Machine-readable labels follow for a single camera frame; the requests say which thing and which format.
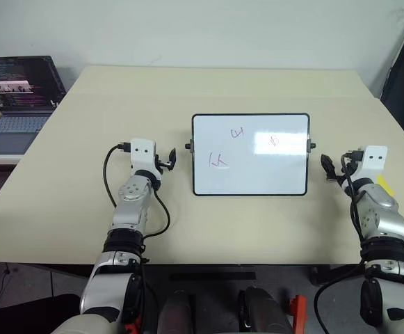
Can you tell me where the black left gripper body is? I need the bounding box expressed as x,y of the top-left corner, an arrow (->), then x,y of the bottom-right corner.
153,152 -> 165,175

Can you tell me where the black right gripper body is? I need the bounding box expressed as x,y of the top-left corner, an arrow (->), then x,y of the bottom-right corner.
334,168 -> 350,191

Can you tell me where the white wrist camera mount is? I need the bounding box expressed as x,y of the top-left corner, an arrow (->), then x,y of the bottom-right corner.
127,138 -> 158,175
355,145 -> 388,180

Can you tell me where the dark rounded shape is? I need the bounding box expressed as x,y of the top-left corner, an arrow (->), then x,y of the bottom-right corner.
236,286 -> 295,334

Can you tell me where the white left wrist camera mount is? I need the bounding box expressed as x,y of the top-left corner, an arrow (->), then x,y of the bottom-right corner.
127,138 -> 158,175

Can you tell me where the yellow object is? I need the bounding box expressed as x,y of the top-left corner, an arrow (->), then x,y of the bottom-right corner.
378,175 -> 396,196

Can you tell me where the open grey laptop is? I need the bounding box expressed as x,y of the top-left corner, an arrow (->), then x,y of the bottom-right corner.
0,55 -> 68,156

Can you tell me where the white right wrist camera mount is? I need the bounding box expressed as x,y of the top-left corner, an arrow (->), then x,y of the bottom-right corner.
355,145 -> 388,180

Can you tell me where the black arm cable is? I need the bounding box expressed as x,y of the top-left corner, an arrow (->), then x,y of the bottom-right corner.
103,141 -> 171,289
314,148 -> 371,334

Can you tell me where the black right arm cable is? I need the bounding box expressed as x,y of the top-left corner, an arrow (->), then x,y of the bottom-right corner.
314,148 -> 371,334

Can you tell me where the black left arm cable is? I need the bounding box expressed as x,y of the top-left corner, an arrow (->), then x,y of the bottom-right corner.
103,141 -> 171,289

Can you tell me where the orange-red plastic part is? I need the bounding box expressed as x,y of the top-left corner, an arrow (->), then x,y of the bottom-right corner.
289,294 -> 309,334

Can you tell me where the black-framed whiteboard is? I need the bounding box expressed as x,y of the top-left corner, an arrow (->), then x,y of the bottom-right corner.
184,112 -> 316,198

